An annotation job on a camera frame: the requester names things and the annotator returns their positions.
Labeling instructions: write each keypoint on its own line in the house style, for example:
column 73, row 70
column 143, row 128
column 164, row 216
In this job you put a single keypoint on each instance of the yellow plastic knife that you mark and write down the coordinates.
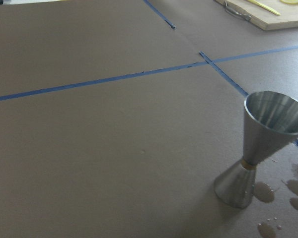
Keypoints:
column 264, row 6

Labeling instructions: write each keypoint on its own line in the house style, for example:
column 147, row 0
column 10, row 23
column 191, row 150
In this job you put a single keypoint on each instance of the steel double jigger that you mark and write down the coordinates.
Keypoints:
column 270, row 124

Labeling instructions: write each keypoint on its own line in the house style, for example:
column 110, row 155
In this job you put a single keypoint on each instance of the wooden cutting board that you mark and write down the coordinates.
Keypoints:
column 266, row 14

